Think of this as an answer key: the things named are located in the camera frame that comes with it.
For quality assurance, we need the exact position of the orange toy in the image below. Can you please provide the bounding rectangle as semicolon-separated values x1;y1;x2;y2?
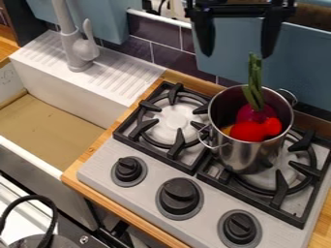
220;124;237;137

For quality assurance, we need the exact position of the red toy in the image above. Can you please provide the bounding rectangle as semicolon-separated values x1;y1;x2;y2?
227;116;285;143

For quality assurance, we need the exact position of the toy stove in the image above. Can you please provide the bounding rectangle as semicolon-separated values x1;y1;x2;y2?
75;80;331;248

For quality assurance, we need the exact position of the black cable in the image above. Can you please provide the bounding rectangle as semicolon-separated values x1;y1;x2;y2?
0;194;60;248

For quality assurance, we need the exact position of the toy sink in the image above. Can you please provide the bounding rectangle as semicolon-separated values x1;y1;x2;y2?
0;29;168;180

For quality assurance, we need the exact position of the silver pot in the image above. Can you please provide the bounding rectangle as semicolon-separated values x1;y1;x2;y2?
196;83;300;175

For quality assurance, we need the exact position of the tap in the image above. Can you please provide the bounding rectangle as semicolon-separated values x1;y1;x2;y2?
50;0;102;74

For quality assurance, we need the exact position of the purple toy onion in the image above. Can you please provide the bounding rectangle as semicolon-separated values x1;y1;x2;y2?
233;51;280;126

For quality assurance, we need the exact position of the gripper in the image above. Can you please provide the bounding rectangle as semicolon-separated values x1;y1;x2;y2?
185;0;299;60

